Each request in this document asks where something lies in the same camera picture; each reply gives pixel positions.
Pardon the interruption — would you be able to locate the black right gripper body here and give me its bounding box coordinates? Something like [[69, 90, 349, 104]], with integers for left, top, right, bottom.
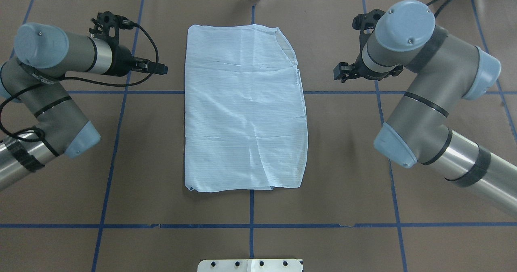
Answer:
[[354, 54, 404, 81]]

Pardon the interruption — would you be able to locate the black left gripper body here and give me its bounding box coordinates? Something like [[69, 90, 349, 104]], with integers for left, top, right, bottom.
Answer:
[[107, 42, 134, 77]]

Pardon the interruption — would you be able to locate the light blue striped shirt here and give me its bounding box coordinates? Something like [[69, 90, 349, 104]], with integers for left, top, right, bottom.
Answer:
[[184, 24, 309, 192]]

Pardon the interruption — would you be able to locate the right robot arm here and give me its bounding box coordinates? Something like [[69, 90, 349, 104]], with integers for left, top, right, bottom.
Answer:
[[334, 0, 516, 217]]

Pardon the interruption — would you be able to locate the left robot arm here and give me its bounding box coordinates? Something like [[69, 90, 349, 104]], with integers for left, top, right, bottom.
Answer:
[[1, 12, 168, 190]]

